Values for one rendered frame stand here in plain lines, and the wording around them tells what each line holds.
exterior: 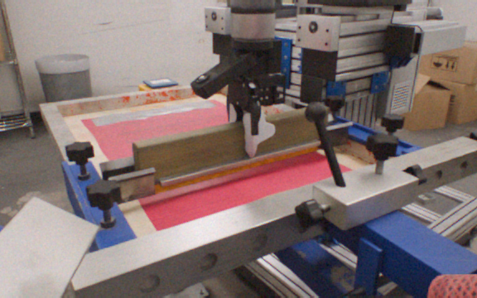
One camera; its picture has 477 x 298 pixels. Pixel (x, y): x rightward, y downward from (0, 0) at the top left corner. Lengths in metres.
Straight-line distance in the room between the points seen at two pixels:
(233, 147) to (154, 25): 3.86
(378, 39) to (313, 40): 0.23
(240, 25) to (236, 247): 0.37
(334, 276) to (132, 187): 0.33
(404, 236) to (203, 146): 0.36
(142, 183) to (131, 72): 3.88
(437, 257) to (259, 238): 0.20
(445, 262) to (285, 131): 0.42
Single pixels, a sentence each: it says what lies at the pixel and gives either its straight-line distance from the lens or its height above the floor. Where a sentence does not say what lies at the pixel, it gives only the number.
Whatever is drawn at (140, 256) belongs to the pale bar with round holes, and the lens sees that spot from 0.44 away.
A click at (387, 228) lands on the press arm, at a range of 0.50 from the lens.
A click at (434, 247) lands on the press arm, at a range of 0.48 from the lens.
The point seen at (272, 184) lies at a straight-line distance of 0.74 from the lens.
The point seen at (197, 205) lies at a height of 0.96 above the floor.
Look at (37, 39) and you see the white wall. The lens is 4.31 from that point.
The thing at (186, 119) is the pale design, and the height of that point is 0.96.
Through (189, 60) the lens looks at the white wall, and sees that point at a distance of 4.73.
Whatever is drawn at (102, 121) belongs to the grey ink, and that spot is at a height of 0.96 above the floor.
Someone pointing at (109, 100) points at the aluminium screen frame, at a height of 0.98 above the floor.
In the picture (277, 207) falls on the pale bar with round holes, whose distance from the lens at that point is 0.51.
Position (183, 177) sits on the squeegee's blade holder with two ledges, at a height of 1.00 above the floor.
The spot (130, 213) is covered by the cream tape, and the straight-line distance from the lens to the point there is 0.68.
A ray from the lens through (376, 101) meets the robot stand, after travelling 1.77.
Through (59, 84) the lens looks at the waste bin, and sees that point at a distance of 3.86.
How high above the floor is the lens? 1.30
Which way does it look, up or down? 23 degrees down
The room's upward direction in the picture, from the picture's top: straight up
